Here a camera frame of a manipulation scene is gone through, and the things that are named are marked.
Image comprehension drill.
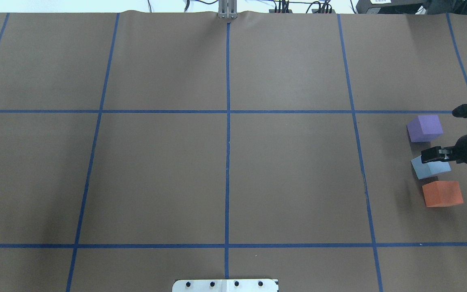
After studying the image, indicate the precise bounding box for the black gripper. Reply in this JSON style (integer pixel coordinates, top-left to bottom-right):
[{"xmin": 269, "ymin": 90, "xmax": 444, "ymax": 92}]
[{"xmin": 421, "ymin": 135, "xmax": 467, "ymax": 164}]

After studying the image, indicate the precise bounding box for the light blue foam block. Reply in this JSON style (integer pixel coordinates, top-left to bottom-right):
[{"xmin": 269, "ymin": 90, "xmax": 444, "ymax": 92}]
[{"xmin": 410, "ymin": 156, "xmax": 452, "ymax": 180}]

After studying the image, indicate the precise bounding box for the purple foam block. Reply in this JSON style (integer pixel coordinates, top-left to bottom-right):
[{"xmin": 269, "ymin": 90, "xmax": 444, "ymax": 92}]
[{"xmin": 407, "ymin": 115, "xmax": 443, "ymax": 143}]

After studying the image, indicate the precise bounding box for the orange foam block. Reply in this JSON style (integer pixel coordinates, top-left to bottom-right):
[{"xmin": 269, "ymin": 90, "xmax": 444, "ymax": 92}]
[{"xmin": 422, "ymin": 180, "xmax": 464, "ymax": 208}]

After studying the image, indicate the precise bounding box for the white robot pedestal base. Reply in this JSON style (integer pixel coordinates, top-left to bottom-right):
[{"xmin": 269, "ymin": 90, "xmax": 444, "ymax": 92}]
[{"xmin": 172, "ymin": 279, "xmax": 279, "ymax": 292}]

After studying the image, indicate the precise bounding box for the aluminium frame post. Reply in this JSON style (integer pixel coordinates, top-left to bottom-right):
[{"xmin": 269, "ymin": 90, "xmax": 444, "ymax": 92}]
[{"xmin": 217, "ymin": 0, "xmax": 238, "ymax": 19}]

